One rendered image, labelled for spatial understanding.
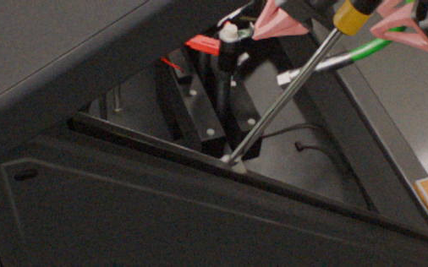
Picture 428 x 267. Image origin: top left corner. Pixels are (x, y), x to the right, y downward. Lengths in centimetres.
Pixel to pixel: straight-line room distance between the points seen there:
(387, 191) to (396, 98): 138
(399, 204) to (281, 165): 21
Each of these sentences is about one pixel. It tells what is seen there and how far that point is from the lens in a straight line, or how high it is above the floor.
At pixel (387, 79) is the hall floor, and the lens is 254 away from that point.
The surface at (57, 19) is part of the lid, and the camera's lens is 37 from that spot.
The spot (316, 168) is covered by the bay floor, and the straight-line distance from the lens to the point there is 119.
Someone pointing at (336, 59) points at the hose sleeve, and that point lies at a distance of 86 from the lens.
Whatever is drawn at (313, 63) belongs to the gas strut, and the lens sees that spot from 50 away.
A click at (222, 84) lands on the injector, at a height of 104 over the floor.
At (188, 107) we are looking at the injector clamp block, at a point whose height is 98.
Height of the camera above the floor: 178
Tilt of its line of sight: 51 degrees down
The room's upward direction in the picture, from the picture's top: 8 degrees clockwise
